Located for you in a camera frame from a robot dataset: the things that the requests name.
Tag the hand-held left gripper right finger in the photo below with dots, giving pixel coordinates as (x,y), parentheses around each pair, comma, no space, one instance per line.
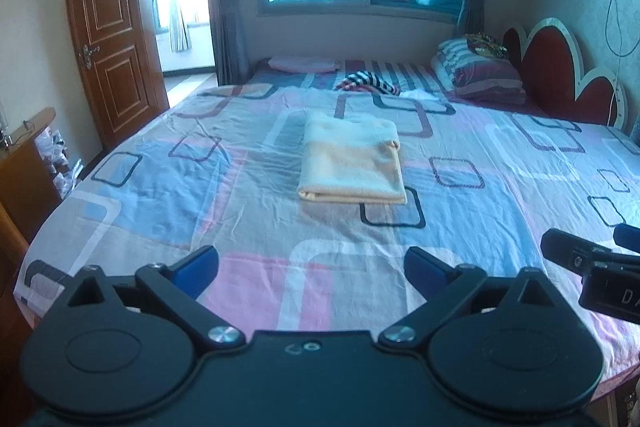
(425,269)

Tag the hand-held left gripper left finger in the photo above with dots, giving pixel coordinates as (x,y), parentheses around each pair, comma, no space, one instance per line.
(197,267)

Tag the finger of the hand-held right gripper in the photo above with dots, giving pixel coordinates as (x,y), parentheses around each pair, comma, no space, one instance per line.
(627,238)
(570,249)

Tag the cream knit sweater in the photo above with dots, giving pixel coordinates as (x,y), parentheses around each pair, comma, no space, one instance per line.
(352,162)

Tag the bed with patterned sheet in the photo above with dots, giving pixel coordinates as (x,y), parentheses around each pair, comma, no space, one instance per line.
(200,187)

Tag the plastic bag clutter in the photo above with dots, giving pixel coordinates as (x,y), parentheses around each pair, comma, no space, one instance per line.
(62,162)

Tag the white cloth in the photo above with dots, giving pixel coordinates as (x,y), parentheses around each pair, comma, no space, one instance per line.
(422,95)

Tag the red petal-shaped headboard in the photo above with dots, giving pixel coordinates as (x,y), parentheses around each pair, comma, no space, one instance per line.
(555,62)

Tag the brown wooden cabinet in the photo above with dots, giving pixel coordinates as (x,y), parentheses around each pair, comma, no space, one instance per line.
(25,177)

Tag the striped maroon bed sheet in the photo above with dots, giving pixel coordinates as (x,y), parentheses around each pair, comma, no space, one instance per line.
(415,74)

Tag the black white red striped garment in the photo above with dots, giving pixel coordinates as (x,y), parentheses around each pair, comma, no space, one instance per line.
(367,82)

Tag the striped pillow stack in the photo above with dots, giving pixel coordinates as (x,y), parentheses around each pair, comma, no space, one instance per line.
(480,74)

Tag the colourful patterned cloth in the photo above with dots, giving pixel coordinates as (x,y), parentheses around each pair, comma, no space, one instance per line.
(486,44)

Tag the pink pillow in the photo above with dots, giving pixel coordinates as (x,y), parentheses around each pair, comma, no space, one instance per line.
(302,64)

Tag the brown wooden door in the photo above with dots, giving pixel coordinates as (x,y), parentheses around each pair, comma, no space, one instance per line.
(115,37)

